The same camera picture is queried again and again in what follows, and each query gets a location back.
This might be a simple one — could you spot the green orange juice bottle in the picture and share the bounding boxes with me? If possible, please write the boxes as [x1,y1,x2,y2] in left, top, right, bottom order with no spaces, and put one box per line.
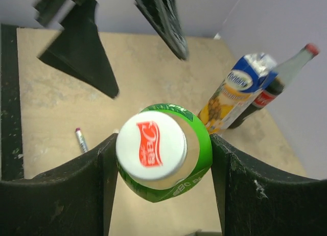
[115,103,213,203]

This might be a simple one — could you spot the blue juice carton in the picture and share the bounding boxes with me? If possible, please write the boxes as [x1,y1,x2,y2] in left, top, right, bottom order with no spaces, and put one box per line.
[198,53,277,134]

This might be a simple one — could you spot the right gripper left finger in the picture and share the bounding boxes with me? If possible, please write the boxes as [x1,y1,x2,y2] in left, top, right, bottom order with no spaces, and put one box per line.
[1,134,118,235]

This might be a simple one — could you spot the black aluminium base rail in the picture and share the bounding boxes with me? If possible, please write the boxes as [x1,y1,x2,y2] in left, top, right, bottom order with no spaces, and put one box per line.
[1,24,24,181]

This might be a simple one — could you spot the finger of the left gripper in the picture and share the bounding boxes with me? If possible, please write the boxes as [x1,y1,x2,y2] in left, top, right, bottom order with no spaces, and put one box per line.
[34,0,119,99]
[135,0,189,60]

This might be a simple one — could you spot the glass cola bottle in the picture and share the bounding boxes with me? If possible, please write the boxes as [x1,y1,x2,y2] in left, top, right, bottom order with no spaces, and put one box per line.
[228,43,320,129]

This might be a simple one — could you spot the purple marker pen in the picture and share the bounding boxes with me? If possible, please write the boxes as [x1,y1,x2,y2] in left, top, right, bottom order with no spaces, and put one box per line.
[75,128,88,153]

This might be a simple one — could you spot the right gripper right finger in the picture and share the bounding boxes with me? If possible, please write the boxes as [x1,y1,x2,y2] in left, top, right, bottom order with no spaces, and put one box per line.
[211,134,326,235]

